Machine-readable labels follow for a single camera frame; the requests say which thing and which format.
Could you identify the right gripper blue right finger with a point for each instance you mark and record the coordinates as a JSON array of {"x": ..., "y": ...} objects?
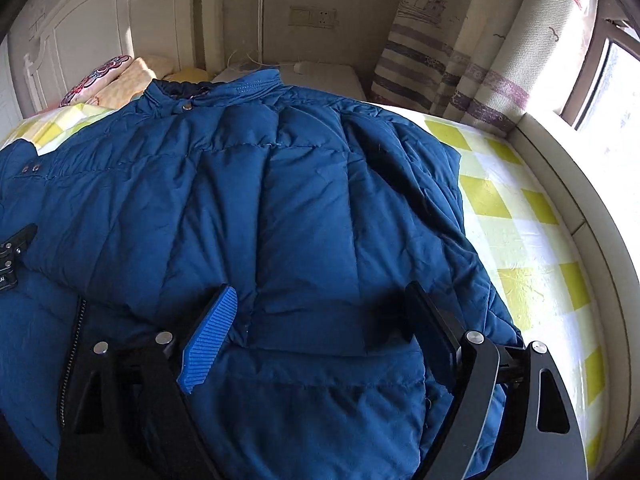
[{"x": 438, "y": 334}]

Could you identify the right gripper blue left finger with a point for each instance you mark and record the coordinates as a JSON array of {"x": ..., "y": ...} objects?
[{"x": 205, "y": 338}]

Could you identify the blue quilted puffer jacket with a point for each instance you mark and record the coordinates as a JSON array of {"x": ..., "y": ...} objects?
[{"x": 318, "y": 210}]

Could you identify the yellow white checkered bed sheet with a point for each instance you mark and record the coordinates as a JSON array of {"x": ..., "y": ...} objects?
[{"x": 530, "y": 239}]

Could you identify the floral embroidered pillow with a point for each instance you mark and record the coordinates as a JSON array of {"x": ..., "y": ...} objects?
[{"x": 96, "y": 80}]

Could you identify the white window sill ledge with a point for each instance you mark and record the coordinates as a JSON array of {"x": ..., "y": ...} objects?
[{"x": 575, "y": 173}]

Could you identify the yellow pillow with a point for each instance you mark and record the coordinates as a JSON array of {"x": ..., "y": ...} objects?
[{"x": 191, "y": 74}]

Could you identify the white wooden headboard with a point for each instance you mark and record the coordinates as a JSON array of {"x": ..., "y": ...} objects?
[{"x": 52, "y": 44}]

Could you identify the white bedside table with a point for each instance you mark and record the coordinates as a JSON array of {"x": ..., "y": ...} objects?
[{"x": 333, "y": 78}]

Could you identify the striped patterned curtain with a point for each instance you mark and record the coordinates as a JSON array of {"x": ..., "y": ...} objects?
[{"x": 484, "y": 63}]

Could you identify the beige wall socket panel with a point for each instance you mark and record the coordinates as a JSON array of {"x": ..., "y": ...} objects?
[{"x": 309, "y": 16}]

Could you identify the window frame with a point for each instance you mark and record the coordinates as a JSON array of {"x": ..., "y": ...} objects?
[{"x": 612, "y": 27}]

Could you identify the white wall conduit strip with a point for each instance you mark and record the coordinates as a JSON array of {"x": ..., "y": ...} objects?
[{"x": 260, "y": 30}]

